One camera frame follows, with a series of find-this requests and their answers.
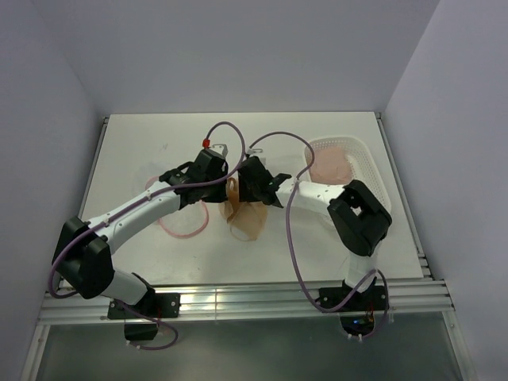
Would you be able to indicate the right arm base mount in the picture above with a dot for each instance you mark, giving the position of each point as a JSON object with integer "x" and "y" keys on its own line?
{"x": 360, "y": 315}

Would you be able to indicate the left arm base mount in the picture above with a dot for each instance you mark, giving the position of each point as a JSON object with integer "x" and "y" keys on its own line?
{"x": 143, "y": 321}

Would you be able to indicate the pink bra in basket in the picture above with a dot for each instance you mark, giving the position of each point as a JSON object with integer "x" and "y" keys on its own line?
{"x": 331, "y": 167}

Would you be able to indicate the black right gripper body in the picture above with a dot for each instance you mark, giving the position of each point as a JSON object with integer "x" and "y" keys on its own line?
{"x": 248, "y": 192}

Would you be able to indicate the aluminium rail frame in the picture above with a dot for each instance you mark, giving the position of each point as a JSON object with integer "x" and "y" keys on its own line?
{"x": 258, "y": 301}

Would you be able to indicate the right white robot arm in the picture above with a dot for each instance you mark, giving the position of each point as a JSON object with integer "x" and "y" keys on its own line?
{"x": 359, "y": 218}

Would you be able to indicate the white mesh laundry bag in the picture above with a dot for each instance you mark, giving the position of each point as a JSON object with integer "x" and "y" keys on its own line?
{"x": 183, "y": 224}

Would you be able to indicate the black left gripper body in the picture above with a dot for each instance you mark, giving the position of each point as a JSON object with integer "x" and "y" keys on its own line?
{"x": 214, "y": 191}

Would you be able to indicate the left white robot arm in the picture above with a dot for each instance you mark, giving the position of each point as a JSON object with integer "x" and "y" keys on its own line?
{"x": 83, "y": 255}

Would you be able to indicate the beige bra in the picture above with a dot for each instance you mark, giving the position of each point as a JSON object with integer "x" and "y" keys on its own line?
{"x": 246, "y": 220}

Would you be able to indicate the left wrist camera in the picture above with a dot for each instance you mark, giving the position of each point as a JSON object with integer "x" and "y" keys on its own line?
{"x": 221, "y": 149}

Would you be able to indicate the white perforated plastic basket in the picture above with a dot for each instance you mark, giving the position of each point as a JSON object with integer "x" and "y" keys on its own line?
{"x": 362, "y": 164}

